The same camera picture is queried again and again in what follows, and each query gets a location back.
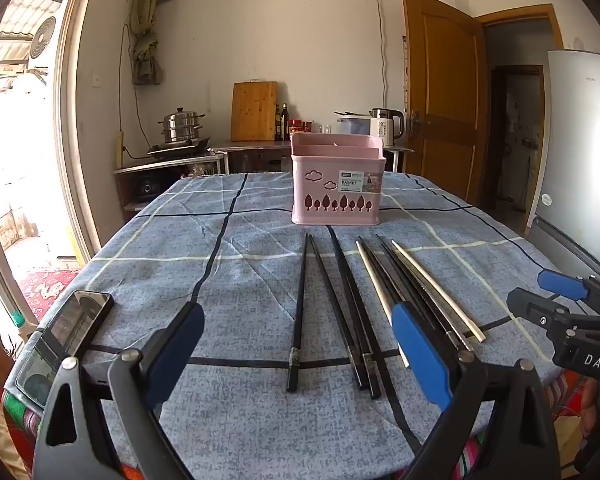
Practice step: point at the hanging olive cloth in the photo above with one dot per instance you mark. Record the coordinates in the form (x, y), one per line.
(145, 35)

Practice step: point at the wooden door frame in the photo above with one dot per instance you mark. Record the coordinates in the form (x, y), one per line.
(522, 14)

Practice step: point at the dark glass bottle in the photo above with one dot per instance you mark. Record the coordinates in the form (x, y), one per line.
(278, 125)
(285, 122)

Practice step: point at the white side shelf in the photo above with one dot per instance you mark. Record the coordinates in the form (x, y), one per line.
(170, 162)

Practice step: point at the clear water pitcher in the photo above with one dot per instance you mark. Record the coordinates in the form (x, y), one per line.
(354, 125)

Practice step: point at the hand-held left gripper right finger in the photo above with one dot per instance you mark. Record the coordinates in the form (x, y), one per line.
(420, 350)

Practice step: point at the red patterned rug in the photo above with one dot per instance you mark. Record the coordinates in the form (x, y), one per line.
(45, 290)

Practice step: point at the blue plaid tablecloth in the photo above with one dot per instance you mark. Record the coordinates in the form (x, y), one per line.
(180, 260)

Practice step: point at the outdoor fan unit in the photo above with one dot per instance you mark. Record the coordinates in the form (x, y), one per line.
(42, 40)

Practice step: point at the wooden door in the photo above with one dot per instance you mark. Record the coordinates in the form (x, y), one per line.
(445, 85)

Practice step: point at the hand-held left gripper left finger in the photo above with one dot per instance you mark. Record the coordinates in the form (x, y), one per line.
(180, 345)

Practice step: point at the wooden cutting board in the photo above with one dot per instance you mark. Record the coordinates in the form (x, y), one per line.
(254, 110)

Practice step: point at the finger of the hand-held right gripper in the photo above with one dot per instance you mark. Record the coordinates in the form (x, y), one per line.
(562, 285)
(535, 310)

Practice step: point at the black kitchen appliance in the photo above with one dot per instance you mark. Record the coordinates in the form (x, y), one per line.
(146, 186)

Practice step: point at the wall power strip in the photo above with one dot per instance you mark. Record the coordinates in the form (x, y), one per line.
(120, 150)

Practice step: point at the steel steamer pot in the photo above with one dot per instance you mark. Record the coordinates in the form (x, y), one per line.
(181, 126)

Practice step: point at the black smartphone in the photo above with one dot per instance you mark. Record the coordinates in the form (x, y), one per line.
(75, 320)

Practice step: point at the silver refrigerator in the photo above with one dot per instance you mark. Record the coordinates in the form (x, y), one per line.
(580, 160)

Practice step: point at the red lidded jar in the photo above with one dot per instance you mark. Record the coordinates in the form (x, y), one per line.
(307, 126)
(295, 126)

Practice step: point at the colourful striped cloth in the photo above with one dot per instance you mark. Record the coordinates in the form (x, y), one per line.
(17, 412)

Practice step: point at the black induction cooker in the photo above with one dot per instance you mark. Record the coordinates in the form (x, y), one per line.
(180, 147)

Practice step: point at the pink plastic utensil basket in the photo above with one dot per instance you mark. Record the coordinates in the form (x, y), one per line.
(330, 180)

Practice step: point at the metal kitchen counter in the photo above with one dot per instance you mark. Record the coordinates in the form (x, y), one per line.
(252, 146)

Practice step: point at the white electric kettle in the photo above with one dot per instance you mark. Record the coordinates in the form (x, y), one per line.
(386, 127)

